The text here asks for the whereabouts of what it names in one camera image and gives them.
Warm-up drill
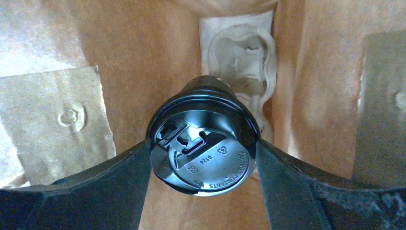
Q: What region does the brown cardboard cup carrier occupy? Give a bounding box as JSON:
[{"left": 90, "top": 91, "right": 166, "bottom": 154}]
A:
[{"left": 199, "top": 11, "right": 277, "bottom": 142}]

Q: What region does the brown paper bag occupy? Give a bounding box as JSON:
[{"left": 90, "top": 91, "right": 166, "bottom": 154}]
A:
[{"left": 0, "top": 0, "right": 406, "bottom": 230}]

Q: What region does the white paper cup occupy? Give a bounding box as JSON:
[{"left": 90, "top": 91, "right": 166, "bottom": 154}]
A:
[{"left": 179, "top": 75, "right": 237, "bottom": 99}]

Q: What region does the black cup lid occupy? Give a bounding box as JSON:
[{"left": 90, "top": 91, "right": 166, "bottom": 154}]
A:
[{"left": 147, "top": 89, "right": 260, "bottom": 196}]

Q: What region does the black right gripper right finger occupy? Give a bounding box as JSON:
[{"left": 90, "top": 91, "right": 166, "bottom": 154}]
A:
[{"left": 256, "top": 139, "right": 406, "bottom": 230}]

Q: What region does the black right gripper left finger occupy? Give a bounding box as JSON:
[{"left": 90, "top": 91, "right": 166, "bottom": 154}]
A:
[{"left": 0, "top": 139, "right": 151, "bottom": 230}]

